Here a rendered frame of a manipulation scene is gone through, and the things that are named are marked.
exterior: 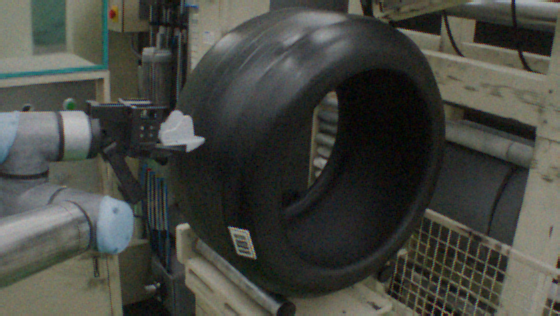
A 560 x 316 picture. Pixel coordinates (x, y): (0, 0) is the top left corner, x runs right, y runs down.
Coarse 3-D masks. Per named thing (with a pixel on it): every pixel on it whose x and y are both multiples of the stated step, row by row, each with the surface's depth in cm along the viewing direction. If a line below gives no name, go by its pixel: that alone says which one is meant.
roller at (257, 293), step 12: (204, 252) 126; (216, 264) 122; (228, 264) 119; (228, 276) 119; (240, 276) 115; (240, 288) 115; (252, 288) 111; (264, 300) 108; (276, 300) 106; (288, 300) 106; (276, 312) 105; (288, 312) 105
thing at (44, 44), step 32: (0, 0) 121; (32, 0) 125; (64, 0) 130; (96, 0) 135; (0, 32) 123; (32, 32) 128; (64, 32) 133; (96, 32) 138; (0, 64) 125; (32, 64) 130; (64, 64) 135; (96, 64) 141
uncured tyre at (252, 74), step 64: (256, 64) 90; (320, 64) 88; (384, 64) 96; (256, 128) 87; (384, 128) 133; (192, 192) 98; (256, 192) 88; (320, 192) 136; (384, 192) 131; (256, 256) 94; (320, 256) 126; (384, 256) 114
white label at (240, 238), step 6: (228, 228) 91; (234, 228) 91; (234, 234) 91; (240, 234) 90; (246, 234) 89; (234, 240) 92; (240, 240) 91; (246, 240) 90; (234, 246) 93; (240, 246) 92; (246, 246) 91; (240, 252) 93; (246, 252) 92; (252, 252) 91
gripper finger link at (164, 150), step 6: (162, 144) 86; (186, 144) 88; (144, 150) 84; (150, 150) 83; (156, 150) 84; (162, 150) 84; (168, 150) 84; (174, 150) 85; (180, 150) 87; (186, 150) 88; (150, 156) 83; (156, 156) 84; (162, 156) 84; (168, 156) 85
